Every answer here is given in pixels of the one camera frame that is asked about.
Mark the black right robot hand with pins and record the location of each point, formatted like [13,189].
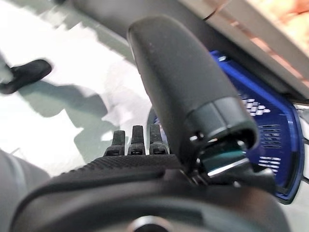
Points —
[173,72]

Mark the blue plastic basket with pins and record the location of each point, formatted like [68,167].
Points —
[277,113]

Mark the black robot foot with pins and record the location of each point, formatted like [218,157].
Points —
[26,73]

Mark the grey robot leg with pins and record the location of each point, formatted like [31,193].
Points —
[14,183]

